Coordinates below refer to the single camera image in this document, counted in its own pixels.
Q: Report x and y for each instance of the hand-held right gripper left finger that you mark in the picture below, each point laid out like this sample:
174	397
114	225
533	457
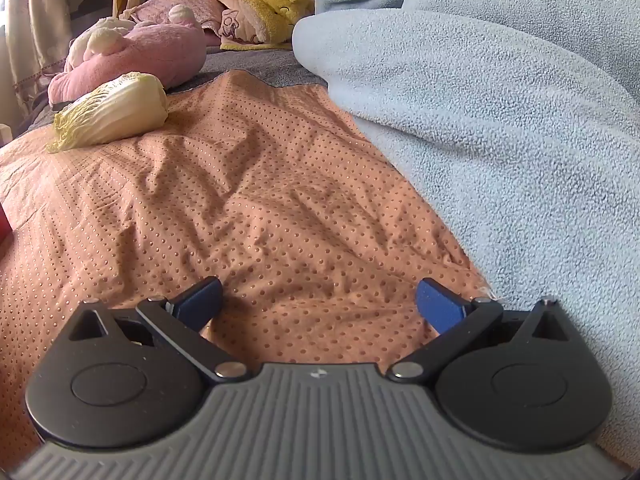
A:
202	297

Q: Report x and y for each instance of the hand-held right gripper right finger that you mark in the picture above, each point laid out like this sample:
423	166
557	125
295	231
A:
439	304

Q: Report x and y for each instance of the napa cabbage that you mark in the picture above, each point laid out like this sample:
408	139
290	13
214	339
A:
114	108

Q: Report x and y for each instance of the orange dotted mat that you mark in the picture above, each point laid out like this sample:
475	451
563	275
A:
240	200

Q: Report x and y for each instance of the light blue fleece blanket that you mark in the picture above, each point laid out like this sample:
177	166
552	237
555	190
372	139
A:
480	110

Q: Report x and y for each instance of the red object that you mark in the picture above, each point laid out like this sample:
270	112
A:
4	230

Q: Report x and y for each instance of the pink plush toy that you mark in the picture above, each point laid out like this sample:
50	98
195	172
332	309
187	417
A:
134	49

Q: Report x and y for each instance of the pink pillow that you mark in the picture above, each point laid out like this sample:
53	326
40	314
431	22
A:
180	12

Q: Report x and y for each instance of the yellow plush blanket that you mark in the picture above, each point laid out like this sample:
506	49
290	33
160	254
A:
260	7

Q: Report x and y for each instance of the floral curtain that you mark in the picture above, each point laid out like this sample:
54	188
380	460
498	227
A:
31	25

